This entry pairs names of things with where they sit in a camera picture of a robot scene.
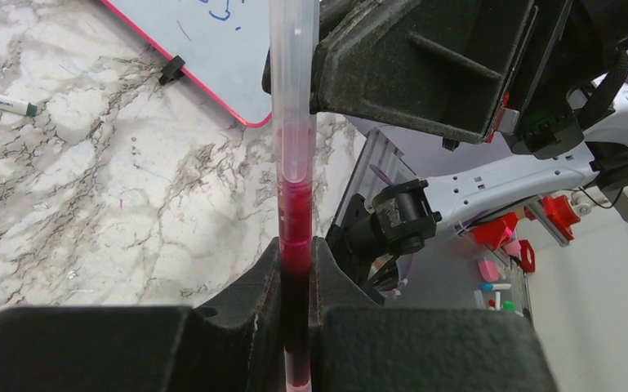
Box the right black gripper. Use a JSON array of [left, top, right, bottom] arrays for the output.
[[261, 0, 596, 161]]

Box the pink red pen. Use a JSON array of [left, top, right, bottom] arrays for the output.
[[276, 125, 315, 391]]

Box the white green acrylic marker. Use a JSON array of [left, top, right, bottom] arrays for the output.
[[0, 94, 39, 117]]

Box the clear pen cap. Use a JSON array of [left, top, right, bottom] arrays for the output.
[[269, 0, 319, 184]]

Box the pink framed whiteboard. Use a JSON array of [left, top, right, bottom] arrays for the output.
[[105, 0, 271, 127]]

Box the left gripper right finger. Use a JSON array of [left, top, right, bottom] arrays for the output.
[[310, 237, 558, 391]]

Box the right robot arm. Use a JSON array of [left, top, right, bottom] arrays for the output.
[[262, 1, 628, 263]]

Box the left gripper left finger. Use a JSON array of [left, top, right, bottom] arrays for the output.
[[0, 242, 283, 391]]

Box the black whiteboard clip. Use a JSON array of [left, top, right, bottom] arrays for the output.
[[158, 56, 185, 86]]

